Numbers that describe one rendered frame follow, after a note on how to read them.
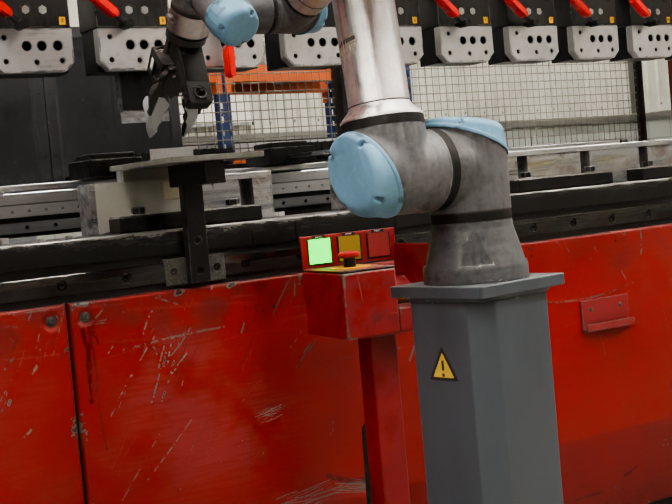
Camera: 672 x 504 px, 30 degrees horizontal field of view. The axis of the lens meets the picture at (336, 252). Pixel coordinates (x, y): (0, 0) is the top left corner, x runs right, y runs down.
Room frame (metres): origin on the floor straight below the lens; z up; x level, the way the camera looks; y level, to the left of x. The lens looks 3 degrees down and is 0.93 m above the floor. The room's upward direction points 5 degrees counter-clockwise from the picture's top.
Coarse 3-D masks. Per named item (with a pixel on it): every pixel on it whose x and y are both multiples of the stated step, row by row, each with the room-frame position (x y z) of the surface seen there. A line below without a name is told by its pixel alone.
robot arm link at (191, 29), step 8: (168, 16) 2.14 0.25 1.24; (176, 16) 2.13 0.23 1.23; (168, 24) 2.15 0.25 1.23; (176, 24) 2.14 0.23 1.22; (184, 24) 2.13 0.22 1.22; (192, 24) 2.13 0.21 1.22; (200, 24) 2.14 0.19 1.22; (176, 32) 2.14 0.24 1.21; (184, 32) 2.14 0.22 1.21; (192, 32) 2.14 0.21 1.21; (200, 32) 2.15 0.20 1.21; (208, 32) 2.17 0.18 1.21; (192, 40) 2.16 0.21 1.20
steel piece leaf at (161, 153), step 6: (150, 150) 2.27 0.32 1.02; (156, 150) 2.27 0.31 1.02; (162, 150) 2.28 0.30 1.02; (168, 150) 2.28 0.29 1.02; (174, 150) 2.29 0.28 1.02; (180, 150) 2.30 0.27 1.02; (186, 150) 2.30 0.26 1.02; (192, 150) 2.31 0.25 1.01; (150, 156) 2.27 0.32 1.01; (156, 156) 2.27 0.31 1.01; (162, 156) 2.28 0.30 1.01; (168, 156) 2.28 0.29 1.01; (174, 156) 2.29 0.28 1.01
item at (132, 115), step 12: (120, 72) 2.37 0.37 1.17; (132, 72) 2.39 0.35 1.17; (144, 72) 2.40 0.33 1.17; (120, 84) 2.37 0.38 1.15; (132, 84) 2.39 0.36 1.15; (144, 84) 2.40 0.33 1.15; (120, 96) 2.37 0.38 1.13; (132, 96) 2.38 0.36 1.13; (144, 96) 2.40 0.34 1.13; (168, 96) 2.43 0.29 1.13; (120, 108) 2.38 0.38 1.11; (132, 108) 2.38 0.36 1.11; (168, 108) 2.42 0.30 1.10; (132, 120) 2.39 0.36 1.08; (144, 120) 2.41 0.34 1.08; (168, 120) 2.43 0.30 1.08
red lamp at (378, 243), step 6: (372, 234) 2.35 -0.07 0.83; (378, 234) 2.35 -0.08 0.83; (384, 234) 2.36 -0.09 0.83; (372, 240) 2.35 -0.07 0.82; (378, 240) 2.35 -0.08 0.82; (384, 240) 2.36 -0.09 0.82; (372, 246) 2.35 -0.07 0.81; (378, 246) 2.35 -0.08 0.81; (384, 246) 2.36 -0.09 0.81; (372, 252) 2.34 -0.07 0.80; (378, 252) 2.35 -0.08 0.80; (384, 252) 2.36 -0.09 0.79
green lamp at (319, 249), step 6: (312, 240) 2.29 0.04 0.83; (318, 240) 2.29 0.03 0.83; (324, 240) 2.30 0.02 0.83; (312, 246) 2.29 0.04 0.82; (318, 246) 2.29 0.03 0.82; (324, 246) 2.30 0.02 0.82; (330, 246) 2.30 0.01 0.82; (312, 252) 2.29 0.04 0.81; (318, 252) 2.29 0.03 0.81; (324, 252) 2.30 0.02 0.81; (330, 252) 2.30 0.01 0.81; (312, 258) 2.29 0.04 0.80; (318, 258) 2.29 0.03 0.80; (324, 258) 2.30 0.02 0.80; (330, 258) 2.30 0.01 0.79
